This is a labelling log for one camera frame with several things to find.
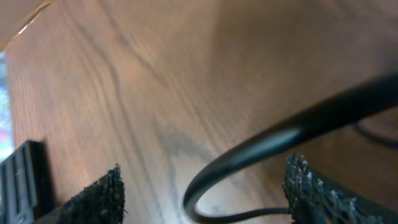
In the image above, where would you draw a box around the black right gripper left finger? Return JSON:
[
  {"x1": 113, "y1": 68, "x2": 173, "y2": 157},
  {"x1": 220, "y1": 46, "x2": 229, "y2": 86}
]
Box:
[{"x1": 34, "y1": 164, "x2": 126, "y2": 224}]

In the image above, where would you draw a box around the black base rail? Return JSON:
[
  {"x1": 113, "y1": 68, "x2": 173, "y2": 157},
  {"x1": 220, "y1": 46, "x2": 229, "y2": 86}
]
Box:
[{"x1": 1, "y1": 141, "x2": 42, "y2": 224}]

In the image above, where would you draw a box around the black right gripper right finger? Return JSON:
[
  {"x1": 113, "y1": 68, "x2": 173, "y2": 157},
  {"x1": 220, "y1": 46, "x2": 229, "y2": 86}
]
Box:
[{"x1": 283, "y1": 154, "x2": 397, "y2": 224}]

